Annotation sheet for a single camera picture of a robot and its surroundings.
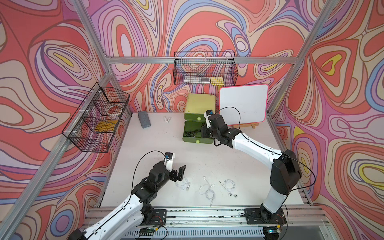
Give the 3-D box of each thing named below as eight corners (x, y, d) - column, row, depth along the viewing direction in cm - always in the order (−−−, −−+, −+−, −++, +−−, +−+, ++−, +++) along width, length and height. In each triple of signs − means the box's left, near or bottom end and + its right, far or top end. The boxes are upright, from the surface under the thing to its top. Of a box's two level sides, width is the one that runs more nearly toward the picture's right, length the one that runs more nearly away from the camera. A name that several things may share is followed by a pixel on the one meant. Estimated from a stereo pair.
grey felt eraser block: (142, 129, 113) (140, 125, 110) (138, 115, 123) (137, 112, 119) (151, 126, 115) (150, 122, 112) (147, 113, 125) (146, 109, 121)
